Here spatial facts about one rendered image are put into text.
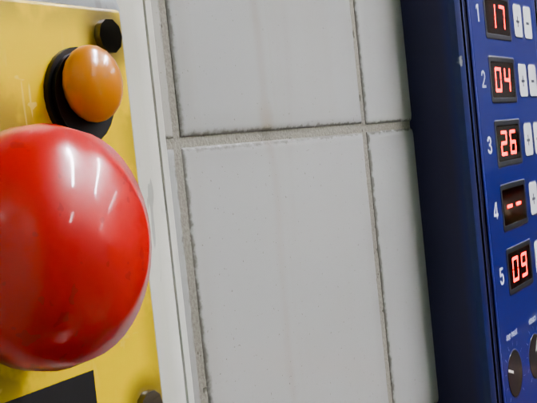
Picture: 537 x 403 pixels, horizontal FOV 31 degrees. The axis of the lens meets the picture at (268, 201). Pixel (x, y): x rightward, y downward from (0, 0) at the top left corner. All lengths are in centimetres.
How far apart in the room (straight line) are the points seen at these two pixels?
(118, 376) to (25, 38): 7
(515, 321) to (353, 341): 15
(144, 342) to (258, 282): 18
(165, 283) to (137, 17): 8
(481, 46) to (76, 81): 39
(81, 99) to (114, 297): 4
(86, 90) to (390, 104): 33
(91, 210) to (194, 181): 20
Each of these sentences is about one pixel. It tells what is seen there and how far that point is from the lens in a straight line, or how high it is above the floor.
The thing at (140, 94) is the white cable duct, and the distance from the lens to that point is 30.
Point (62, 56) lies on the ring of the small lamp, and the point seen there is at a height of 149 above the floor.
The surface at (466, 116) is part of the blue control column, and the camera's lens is 52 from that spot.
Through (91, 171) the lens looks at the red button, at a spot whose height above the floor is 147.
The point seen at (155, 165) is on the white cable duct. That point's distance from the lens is 30.
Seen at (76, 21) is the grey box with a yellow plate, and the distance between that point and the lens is 20.
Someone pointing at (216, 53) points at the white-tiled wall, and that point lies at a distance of 37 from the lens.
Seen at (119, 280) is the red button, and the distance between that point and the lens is 16.
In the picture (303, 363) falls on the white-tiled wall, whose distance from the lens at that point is 41.
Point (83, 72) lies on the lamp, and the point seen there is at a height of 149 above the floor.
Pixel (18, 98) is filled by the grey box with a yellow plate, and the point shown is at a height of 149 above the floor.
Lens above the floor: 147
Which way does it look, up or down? 3 degrees down
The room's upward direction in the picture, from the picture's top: 6 degrees counter-clockwise
